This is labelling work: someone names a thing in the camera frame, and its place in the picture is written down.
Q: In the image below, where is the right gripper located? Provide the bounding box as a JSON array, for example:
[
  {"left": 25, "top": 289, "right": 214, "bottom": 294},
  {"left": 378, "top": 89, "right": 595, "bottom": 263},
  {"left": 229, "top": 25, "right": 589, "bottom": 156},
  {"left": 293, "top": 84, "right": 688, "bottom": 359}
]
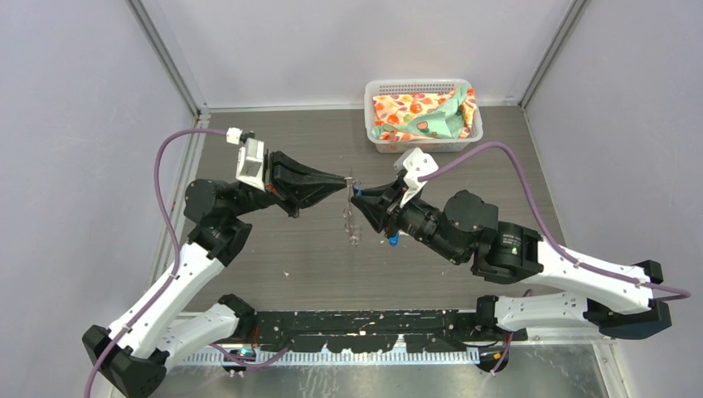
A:
[{"left": 350, "top": 177, "right": 463, "bottom": 265}]

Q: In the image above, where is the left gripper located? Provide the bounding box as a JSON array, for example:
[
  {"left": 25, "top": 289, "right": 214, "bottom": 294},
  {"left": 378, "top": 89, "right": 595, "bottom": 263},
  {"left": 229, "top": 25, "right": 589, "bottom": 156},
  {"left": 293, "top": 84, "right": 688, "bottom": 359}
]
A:
[{"left": 228, "top": 148, "right": 347, "bottom": 218}]

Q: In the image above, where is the large metal keyring disc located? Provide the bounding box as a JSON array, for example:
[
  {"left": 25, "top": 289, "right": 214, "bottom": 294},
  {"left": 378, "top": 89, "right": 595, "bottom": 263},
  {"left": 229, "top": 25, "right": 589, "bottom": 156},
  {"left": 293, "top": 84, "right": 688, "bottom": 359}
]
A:
[{"left": 342, "top": 167, "right": 361, "bottom": 248}]

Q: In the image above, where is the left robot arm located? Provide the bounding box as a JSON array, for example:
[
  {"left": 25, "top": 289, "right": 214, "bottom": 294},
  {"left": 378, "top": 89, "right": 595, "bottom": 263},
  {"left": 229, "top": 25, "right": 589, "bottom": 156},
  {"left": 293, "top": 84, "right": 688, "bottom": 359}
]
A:
[{"left": 82, "top": 150, "right": 347, "bottom": 397}]

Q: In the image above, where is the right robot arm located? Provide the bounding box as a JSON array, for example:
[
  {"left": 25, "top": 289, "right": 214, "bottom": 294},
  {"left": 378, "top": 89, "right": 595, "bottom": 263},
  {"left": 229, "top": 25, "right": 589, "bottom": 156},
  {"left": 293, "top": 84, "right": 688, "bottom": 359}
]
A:
[{"left": 350, "top": 181, "right": 672, "bottom": 341}]

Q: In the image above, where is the floral patterned cloth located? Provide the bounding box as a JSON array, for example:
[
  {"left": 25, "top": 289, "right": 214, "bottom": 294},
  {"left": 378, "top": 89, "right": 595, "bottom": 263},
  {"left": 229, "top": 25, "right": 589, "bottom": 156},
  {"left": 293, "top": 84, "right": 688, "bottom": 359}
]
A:
[{"left": 371, "top": 85, "right": 478, "bottom": 142}]

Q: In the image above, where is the white plastic basket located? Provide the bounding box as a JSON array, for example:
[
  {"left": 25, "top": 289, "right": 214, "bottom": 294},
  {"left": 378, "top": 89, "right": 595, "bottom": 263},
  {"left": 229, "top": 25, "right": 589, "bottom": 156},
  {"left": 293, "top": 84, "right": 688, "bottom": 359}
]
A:
[{"left": 364, "top": 79, "right": 483, "bottom": 153}]

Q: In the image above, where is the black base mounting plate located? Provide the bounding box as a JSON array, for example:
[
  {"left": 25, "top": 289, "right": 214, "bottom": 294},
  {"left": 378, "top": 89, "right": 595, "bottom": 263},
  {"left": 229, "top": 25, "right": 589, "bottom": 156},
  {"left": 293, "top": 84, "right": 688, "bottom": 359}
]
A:
[{"left": 231, "top": 309, "right": 509, "bottom": 353}]

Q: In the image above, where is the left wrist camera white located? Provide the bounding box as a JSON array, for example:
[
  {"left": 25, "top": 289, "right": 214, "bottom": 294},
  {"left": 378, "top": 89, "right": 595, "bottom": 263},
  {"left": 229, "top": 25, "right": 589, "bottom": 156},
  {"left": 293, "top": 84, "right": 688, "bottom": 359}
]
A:
[{"left": 225, "top": 127, "right": 265, "bottom": 192}]

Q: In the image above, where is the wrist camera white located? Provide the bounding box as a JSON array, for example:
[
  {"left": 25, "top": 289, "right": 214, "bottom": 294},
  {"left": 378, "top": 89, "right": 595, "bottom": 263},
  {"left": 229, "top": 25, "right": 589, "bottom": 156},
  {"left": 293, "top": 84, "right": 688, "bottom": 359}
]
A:
[
  {"left": 394, "top": 148, "right": 439, "bottom": 208},
  {"left": 225, "top": 127, "right": 265, "bottom": 192}
]

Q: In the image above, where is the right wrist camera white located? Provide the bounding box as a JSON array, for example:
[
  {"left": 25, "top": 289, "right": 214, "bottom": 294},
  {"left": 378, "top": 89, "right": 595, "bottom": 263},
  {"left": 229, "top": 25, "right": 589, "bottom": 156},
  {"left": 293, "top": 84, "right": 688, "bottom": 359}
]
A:
[{"left": 394, "top": 148, "right": 439, "bottom": 208}]

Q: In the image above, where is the aluminium frame rail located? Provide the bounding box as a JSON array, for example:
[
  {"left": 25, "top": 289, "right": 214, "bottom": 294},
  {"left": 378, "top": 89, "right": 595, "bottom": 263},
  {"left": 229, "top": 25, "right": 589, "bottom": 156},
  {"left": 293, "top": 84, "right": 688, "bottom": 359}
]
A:
[{"left": 148, "top": 304, "right": 615, "bottom": 371}]

